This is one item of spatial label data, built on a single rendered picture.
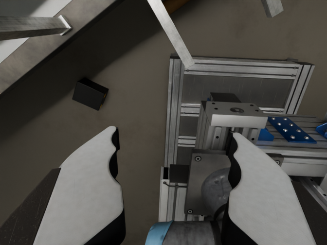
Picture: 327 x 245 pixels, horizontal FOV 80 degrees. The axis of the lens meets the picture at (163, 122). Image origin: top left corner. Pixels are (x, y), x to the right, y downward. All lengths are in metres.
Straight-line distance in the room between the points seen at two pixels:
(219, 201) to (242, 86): 0.96
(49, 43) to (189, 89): 0.80
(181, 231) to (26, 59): 0.78
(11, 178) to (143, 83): 1.69
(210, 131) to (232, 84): 0.82
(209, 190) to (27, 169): 2.04
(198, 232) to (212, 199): 0.11
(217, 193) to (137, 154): 1.37
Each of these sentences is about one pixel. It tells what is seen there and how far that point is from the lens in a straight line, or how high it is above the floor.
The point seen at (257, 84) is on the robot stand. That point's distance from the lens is 1.38.
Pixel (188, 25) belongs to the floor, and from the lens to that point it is 1.43.
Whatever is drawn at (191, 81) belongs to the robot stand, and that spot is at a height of 0.21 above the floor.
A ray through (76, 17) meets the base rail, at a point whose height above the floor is 0.70.
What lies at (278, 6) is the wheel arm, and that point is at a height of 0.85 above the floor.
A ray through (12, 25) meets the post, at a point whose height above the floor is 0.96.
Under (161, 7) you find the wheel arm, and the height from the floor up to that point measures 0.84.
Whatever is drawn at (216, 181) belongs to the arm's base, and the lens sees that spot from 0.53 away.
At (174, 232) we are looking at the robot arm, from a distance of 0.42.
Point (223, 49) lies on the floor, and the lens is 1.48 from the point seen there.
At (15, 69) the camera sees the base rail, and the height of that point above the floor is 0.70.
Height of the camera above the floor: 1.43
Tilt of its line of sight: 62 degrees down
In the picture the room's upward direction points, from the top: 175 degrees counter-clockwise
